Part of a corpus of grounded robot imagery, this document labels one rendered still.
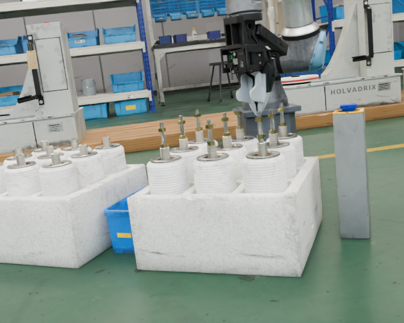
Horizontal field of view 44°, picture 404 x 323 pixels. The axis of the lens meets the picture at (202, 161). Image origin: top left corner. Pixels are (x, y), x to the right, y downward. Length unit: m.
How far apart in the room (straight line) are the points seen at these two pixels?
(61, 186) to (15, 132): 1.82
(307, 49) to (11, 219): 0.97
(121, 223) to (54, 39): 1.95
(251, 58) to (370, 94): 2.37
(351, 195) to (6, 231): 0.89
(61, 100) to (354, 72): 1.90
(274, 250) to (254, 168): 0.18
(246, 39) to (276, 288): 0.51
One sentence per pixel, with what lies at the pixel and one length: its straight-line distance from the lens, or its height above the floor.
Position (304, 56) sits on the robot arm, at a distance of 1.57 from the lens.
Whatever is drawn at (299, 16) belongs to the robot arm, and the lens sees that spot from 1.55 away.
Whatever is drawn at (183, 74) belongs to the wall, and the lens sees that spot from 9.40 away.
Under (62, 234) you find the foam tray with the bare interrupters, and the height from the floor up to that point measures 0.09.
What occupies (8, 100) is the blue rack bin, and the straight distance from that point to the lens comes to 5.84.
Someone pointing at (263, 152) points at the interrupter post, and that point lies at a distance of 1.09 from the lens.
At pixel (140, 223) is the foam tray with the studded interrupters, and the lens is 1.17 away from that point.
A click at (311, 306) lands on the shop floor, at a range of 0.98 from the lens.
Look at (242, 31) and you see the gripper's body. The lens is 1.04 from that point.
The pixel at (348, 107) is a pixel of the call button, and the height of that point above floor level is 0.32.
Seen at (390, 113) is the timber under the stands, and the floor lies 0.03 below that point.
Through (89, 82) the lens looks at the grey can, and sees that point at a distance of 5.78.
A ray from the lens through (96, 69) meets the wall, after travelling 9.38.
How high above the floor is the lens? 0.46
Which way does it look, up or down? 11 degrees down
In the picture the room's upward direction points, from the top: 7 degrees counter-clockwise
